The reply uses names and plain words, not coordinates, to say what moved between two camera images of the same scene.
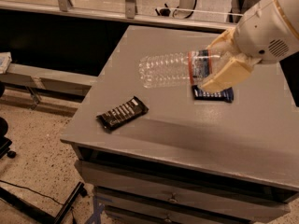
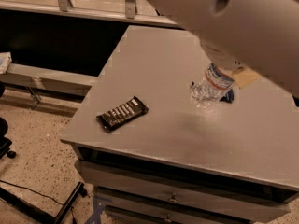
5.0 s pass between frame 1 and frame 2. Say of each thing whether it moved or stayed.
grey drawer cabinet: stayed
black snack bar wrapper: stayed
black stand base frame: stayed
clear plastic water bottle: moved
